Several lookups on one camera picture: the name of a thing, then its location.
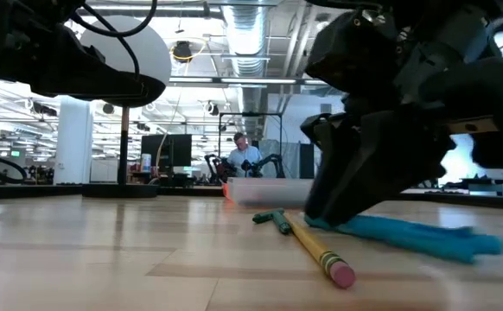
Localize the person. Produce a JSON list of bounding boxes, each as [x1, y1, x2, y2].
[[226, 131, 264, 179]]

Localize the black camera with yellow cable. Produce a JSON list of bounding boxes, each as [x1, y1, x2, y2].
[[172, 40, 194, 64]]

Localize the silver ribbed air duct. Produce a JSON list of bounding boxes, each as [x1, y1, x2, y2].
[[221, 0, 274, 130]]

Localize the black robot station frame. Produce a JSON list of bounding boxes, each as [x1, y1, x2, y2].
[[217, 111, 284, 179]]

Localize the blue mechanical pencil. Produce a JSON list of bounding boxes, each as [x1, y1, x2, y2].
[[305, 214, 503, 265]]

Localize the white globe lamp black stand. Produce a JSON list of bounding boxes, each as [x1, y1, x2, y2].
[[80, 16, 174, 200]]

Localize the yellow pencil pink eraser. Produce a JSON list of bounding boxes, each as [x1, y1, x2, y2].
[[283, 213, 358, 290]]

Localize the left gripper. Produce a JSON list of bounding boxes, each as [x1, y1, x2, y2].
[[0, 0, 167, 99]]

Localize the clear supply box orange lid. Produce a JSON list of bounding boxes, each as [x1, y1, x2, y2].
[[222, 176, 315, 208]]

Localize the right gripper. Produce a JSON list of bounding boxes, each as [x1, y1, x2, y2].
[[300, 8, 503, 229]]

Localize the long linear ceiling light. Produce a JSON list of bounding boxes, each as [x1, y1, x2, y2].
[[168, 76, 326, 87]]

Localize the dark green crayon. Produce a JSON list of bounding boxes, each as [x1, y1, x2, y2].
[[271, 208, 292, 235]]

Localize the black computer monitor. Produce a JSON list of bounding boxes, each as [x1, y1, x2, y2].
[[141, 134, 194, 169]]

